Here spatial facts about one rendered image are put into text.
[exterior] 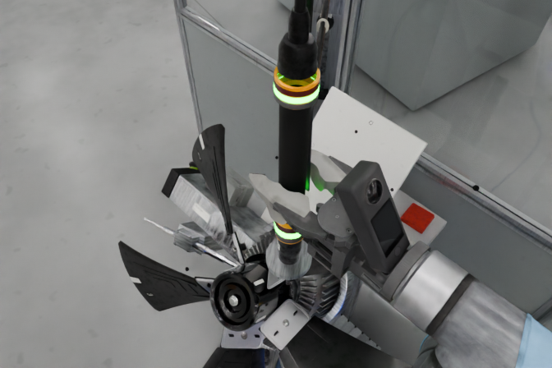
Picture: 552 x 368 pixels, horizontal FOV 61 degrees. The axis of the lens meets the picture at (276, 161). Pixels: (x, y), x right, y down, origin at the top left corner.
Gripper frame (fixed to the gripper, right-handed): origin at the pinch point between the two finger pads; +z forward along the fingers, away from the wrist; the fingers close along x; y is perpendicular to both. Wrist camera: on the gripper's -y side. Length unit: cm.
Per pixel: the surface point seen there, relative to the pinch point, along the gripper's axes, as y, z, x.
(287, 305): 48.1, -0.6, 2.5
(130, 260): 56, 35, -13
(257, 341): 57, 1, -5
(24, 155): 166, 204, -2
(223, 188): 32.3, 21.2, 6.5
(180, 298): 63, 23, -9
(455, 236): 90, -13, 70
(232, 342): 56, 4, -9
